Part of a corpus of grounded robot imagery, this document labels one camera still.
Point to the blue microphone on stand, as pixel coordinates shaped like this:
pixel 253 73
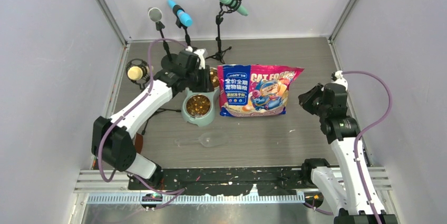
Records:
pixel 183 20

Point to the green double pet bowl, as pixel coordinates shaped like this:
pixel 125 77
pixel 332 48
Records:
pixel 199 108

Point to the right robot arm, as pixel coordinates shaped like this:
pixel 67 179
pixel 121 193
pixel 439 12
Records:
pixel 352 199

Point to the brown metronome box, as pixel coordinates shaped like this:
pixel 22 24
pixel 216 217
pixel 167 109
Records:
pixel 138 142

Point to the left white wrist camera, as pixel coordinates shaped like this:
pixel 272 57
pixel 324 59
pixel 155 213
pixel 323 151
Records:
pixel 201 53

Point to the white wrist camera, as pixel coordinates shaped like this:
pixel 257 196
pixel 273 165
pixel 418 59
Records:
pixel 201 53
pixel 338 78

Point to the silver round microphone stand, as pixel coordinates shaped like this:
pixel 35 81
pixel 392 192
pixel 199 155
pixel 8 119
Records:
pixel 170 64

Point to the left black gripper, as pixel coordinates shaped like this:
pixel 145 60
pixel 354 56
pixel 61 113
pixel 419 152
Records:
pixel 206 86

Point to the clear plastic scoop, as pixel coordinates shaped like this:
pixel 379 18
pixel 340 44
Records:
pixel 207 140

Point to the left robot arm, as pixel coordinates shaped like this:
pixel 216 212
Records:
pixel 112 138

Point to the yellow microphone on tripod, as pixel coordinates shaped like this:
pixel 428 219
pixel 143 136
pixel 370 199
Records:
pixel 138 73

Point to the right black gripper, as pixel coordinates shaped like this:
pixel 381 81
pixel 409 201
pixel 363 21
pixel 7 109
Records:
pixel 305 99

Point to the colourful cat food bag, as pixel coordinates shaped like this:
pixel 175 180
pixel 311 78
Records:
pixel 255 90

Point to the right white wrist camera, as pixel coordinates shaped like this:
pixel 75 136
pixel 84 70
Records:
pixel 338 78

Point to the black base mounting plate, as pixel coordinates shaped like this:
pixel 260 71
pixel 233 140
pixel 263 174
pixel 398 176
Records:
pixel 268 181

